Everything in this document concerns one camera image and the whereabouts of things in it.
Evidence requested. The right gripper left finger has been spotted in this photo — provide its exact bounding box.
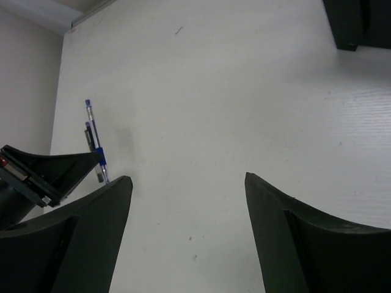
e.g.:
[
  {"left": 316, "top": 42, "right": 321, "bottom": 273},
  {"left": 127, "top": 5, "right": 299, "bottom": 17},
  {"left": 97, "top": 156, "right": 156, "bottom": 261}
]
[{"left": 1, "top": 176, "right": 133, "bottom": 293}]

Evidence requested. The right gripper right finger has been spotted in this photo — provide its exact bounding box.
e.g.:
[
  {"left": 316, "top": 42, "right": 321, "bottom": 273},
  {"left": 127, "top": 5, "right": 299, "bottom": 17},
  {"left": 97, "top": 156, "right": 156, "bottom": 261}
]
[{"left": 245, "top": 173, "right": 390, "bottom": 292}]

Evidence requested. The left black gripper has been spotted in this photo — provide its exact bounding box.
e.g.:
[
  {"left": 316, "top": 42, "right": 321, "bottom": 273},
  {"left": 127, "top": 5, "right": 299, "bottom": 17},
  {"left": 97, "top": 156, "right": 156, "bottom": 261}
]
[{"left": 1, "top": 145, "right": 101, "bottom": 208}]

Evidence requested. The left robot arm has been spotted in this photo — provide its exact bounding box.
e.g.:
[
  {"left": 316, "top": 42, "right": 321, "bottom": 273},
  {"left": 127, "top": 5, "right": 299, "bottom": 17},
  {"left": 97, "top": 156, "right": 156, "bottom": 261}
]
[{"left": 1, "top": 145, "right": 102, "bottom": 230}]

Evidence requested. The blue cap gel pen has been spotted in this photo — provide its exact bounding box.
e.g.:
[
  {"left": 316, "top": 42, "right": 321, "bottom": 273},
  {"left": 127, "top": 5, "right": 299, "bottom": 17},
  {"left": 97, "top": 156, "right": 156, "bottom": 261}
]
[{"left": 85, "top": 99, "right": 110, "bottom": 184}]

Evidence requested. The black patterned pen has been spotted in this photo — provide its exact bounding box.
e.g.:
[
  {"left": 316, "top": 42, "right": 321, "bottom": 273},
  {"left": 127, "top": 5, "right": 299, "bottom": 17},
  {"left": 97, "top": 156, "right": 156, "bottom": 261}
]
[{"left": 84, "top": 121, "right": 104, "bottom": 184}]

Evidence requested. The black two-compartment organizer box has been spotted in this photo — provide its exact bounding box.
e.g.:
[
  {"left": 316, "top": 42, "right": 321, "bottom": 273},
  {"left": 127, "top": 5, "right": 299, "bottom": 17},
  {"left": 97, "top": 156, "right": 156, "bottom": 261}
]
[{"left": 323, "top": 0, "right": 390, "bottom": 51}]

